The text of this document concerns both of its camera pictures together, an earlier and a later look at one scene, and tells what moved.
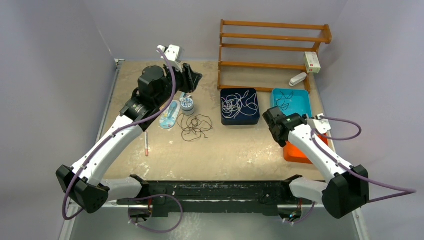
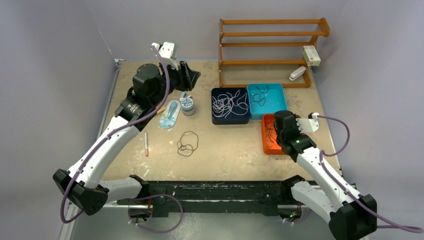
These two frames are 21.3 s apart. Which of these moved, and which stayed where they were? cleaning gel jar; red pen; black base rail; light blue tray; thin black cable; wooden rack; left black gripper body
Moved: thin black cable; light blue tray
Stayed: black base rail; left black gripper body; cleaning gel jar; red pen; wooden rack
